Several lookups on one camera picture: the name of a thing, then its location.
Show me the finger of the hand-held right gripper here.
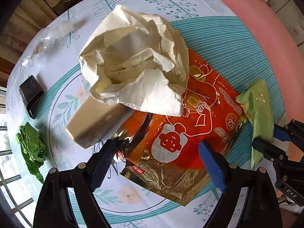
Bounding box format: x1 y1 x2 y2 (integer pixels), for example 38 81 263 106
273 119 304 148
251 138 289 169

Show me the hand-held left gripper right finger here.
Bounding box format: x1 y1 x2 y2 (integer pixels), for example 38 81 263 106
198 141 284 228

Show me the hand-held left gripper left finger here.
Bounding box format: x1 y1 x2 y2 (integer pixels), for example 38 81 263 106
33 139 117 228

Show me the pale green packet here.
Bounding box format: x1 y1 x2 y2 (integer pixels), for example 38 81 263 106
236 79 276 170

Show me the orange foil packet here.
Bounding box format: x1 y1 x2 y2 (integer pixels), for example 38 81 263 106
113 48 247 207

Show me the green plastic bag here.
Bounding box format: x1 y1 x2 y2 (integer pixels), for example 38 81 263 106
16 122 47 184

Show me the small black box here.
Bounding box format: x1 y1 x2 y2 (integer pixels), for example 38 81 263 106
19 75 45 120

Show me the white paper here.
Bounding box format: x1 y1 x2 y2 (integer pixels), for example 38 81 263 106
78 4 190 117

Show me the clear plastic bottle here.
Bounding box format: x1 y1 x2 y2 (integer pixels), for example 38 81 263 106
20 20 80 68

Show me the beige box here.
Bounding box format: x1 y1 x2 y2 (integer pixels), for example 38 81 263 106
66 97 130 149

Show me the pink bed sheet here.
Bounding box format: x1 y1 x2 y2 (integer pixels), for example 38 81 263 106
192 0 304 148

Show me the tree-print tablecloth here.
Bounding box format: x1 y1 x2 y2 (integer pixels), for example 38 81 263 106
6 0 289 228

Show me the beige curtain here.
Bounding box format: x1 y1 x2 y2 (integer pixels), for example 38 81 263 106
5 0 60 60

